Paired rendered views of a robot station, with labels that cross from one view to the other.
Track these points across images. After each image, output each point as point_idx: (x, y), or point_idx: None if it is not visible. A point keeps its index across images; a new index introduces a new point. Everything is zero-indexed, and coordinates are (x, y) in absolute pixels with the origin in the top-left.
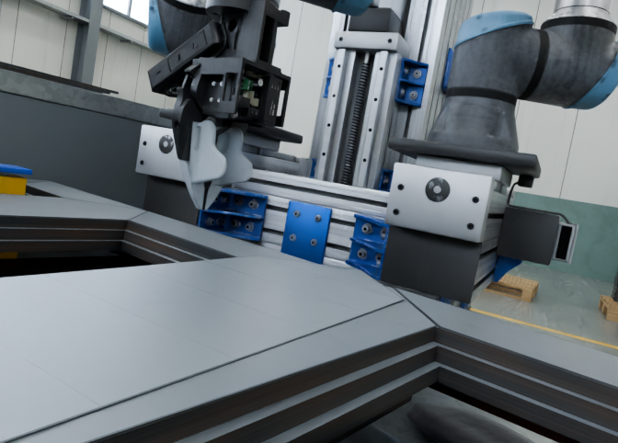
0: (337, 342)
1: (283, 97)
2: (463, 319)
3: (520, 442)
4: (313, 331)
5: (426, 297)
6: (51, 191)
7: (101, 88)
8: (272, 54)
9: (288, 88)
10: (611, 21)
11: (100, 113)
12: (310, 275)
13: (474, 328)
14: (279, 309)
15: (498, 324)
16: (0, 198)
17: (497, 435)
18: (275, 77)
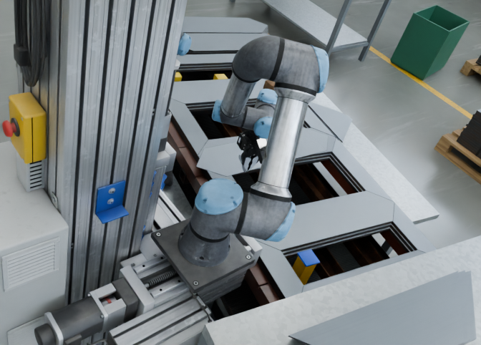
0: (233, 139)
1: (239, 137)
2: (197, 139)
3: None
4: (235, 142)
5: (194, 149)
6: (288, 265)
7: (302, 330)
8: (246, 131)
9: (239, 135)
10: None
11: None
12: (218, 162)
13: (200, 137)
14: (237, 148)
15: (191, 137)
16: (298, 234)
17: None
18: (244, 134)
